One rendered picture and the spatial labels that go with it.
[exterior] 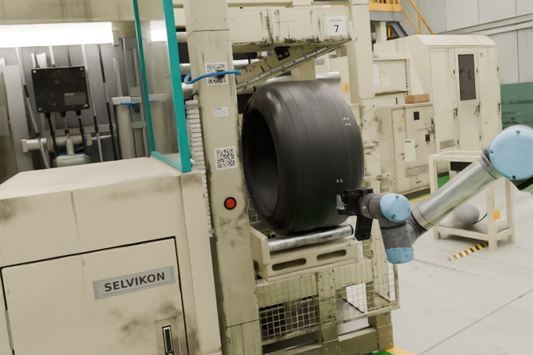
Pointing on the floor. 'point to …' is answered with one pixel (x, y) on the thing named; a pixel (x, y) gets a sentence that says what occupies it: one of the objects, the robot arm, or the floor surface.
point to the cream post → (234, 288)
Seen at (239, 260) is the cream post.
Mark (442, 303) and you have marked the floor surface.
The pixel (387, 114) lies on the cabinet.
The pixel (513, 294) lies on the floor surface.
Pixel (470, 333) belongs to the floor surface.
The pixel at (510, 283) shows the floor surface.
